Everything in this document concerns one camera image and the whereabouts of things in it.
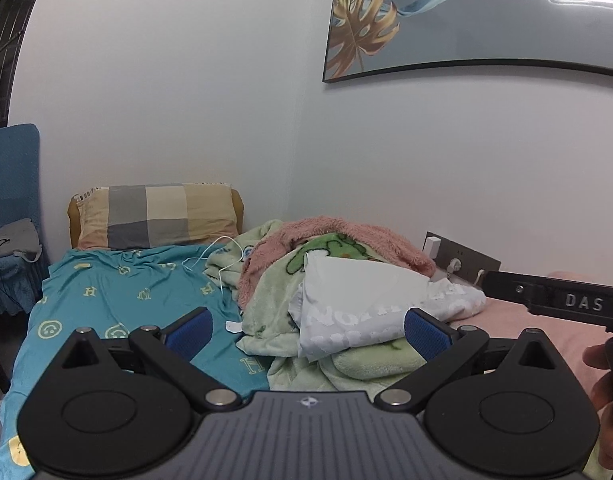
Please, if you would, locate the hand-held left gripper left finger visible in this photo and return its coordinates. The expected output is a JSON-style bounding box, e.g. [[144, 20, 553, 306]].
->
[[50, 308, 242, 413]]

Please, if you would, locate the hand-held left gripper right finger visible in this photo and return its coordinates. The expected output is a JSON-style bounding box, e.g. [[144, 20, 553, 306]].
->
[[374, 308, 567, 413]]

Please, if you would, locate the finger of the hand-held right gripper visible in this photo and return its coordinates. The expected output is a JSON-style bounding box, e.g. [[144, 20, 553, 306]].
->
[[487, 271, 613, 333]]

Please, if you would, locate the white printed t-shirt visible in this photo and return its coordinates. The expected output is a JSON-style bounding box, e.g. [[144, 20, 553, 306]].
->
[[289, 250, 487, 363]]

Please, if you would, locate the person's right hand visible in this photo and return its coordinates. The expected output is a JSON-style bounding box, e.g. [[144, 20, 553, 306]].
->
[[583, 344, 613, 472]]

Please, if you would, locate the teal printed bed sheet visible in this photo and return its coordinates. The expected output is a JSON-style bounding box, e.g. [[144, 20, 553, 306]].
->
[[0, 245, 272, 480]]

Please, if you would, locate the green pink fleece blanket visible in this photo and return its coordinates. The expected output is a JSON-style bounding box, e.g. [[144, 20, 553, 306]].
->
[[204, 216, 437, 393]]

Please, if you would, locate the brown pillow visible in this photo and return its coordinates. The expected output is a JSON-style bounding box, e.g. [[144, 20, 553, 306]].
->
[[68, 187, 246, 250]]

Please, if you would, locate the grey cloth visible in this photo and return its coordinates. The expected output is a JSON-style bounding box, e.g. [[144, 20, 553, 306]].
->
[[0, 217, 43, 263]]

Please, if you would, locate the blue covered chair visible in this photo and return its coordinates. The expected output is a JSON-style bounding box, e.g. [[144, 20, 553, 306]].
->
[[0, 124, 51, 313]]

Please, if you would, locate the dark window grille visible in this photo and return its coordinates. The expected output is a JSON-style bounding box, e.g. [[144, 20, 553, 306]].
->
[[0, 0, 37, 126]]

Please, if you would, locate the grey wall socket panel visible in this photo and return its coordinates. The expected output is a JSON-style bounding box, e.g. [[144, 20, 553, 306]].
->
[[424, 231, 502, 288]]

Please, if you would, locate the white charging cable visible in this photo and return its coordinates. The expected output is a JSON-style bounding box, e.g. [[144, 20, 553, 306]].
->
[[183, 236, 247, 292]]

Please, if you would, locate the leaf print wall picture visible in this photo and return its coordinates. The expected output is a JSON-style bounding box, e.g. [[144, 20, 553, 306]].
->
[[323, 0, 613, 85]]

